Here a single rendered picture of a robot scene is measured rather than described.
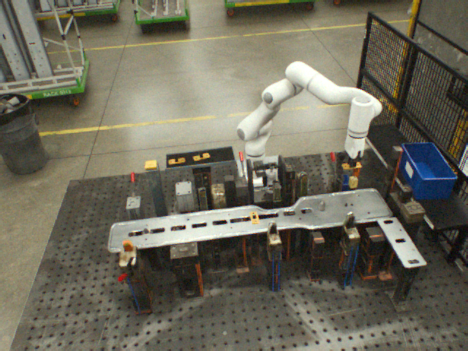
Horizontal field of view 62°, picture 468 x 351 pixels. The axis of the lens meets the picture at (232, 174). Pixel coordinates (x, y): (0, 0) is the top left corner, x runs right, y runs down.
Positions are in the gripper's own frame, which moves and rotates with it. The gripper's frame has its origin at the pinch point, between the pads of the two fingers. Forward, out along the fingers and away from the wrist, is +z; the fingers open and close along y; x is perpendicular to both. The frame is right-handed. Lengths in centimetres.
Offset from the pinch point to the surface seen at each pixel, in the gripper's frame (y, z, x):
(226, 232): 7, 27, -61
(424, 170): -15, 24, 49
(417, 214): 16.8, 22.4, 27.9
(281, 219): 3.8, 27.4, -32.9
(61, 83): -352, 97, -236
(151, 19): -612, 102, -131
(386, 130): -57, 25, 47
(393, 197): -1.2, 27.4, 25.9
